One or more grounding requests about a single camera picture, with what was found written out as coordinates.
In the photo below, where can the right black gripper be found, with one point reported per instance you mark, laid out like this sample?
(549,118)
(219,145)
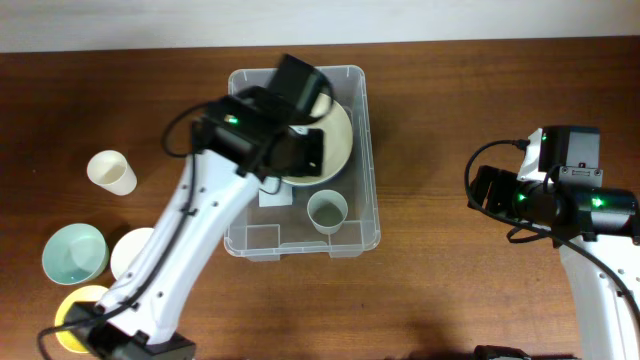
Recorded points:
(503,181)

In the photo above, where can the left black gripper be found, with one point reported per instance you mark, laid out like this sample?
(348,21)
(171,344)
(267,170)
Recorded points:
(311,165)

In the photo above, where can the cream bowl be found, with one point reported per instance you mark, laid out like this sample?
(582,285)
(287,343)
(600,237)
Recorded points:
(338,140)

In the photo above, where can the dark blue bowl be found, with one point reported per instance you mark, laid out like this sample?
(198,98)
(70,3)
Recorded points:
(340,175)

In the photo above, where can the white cup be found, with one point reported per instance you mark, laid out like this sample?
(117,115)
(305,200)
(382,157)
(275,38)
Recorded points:
(327,210)
(110,170)

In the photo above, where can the white bowl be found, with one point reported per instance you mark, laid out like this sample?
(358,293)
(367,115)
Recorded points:
(126,250)

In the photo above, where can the light green bowl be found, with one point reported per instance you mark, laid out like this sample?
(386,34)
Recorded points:
(75,254)

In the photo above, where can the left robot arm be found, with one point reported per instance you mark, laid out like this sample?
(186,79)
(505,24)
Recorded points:
(236,142)

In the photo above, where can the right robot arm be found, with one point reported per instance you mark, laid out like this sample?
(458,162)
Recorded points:
(595,230)

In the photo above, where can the white paper label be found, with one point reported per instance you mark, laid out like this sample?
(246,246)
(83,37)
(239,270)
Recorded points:
(284,197)

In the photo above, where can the clear plastic storage bin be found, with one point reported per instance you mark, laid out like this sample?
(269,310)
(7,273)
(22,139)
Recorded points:
(266,234)

